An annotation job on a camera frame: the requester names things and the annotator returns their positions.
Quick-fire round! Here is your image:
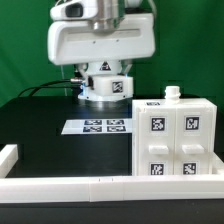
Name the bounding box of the black cable bundle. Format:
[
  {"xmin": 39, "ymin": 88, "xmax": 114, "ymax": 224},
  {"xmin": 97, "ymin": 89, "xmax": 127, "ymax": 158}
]
[{"xmin": 17, "ymin": 79, "xmax": 84, "ymax": 98}]

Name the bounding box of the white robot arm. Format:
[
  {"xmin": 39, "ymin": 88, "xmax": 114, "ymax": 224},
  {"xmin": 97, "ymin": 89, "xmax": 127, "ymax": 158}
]
[{"xmin": 48, "ymin": 0, "xmax": 156, "ymax": 102}]

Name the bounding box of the small white tagged box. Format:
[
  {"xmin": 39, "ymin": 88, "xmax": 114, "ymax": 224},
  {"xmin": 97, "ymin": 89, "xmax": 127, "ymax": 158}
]
[{"xmin": 89, "ymin": 75, "xmax": 133, "ymax": 101}]

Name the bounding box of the flat white tagged base plate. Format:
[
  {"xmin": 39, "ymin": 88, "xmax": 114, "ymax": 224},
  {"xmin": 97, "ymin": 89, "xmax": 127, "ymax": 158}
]
[{"xmin": 61, "ymin": 118, "xmax": 132, "ymax": 135}]

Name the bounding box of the white cabinet body box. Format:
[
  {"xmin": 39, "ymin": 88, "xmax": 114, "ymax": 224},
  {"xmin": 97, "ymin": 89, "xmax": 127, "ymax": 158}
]
[{"xmin": 132, "ymin": 86, "xmax": 217, "ymax": 176}]

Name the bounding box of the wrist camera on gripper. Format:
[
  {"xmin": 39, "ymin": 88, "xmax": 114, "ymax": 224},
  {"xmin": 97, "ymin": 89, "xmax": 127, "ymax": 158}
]
[{"xmin": 50, "ymin": 0, "xmax": 98, "ymax": 21}]

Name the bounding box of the white U-shaped fence frame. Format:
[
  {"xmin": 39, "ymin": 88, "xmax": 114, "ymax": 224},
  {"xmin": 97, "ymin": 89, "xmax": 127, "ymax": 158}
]
[{"xmin": 0, "ymin": 144, "xmax": 224, "ymax": 203}]

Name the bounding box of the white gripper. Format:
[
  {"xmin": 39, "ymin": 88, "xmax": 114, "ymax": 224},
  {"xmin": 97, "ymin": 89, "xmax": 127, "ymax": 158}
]
[{"xmin": 48, "ymin": 13, "xmax": 155, "ymax": 87}]

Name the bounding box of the white cabinet door panel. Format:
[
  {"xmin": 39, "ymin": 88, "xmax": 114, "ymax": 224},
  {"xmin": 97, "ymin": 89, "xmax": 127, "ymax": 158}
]
[
  {"xmin": 138, "ymin": 108, "xmax": 175, "ymax": 176},
  {"xmin": 174, "ymin": 105, "xmax": 211, "ymax": 175}
]

